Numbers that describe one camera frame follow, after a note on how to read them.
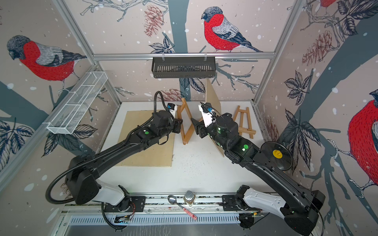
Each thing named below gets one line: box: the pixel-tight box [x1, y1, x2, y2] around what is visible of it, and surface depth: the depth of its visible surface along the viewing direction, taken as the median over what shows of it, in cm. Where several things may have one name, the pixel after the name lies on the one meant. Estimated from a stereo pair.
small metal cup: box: [183, 189, 196, 207], surface depth 68 cm
